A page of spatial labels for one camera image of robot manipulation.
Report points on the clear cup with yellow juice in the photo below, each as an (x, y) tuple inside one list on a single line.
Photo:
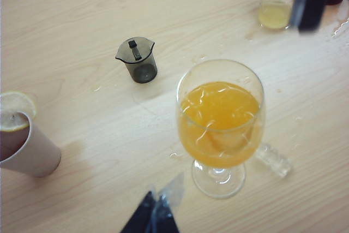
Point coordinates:
[(274, 14)]

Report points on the clear ice cube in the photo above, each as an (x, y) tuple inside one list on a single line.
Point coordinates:
[(274, 160)]

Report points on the smoky grey measuring cup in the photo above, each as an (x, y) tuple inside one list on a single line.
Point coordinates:
[(139, 65)]

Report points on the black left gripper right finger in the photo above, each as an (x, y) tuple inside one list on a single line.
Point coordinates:
[(166, 211)]

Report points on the beige paper cup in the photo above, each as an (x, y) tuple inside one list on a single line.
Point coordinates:
[(35, 154)]

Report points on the yellow lemon slice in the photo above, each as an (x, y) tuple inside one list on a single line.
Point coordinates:
[(16, 104)]

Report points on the clear stemmed wine glass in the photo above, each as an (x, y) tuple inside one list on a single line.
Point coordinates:
[(218, 113)]

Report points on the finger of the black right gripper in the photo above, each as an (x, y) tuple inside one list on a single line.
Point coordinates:
[(313, 1)]

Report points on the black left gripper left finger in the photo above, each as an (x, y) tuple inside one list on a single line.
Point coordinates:
[(141, 216)]

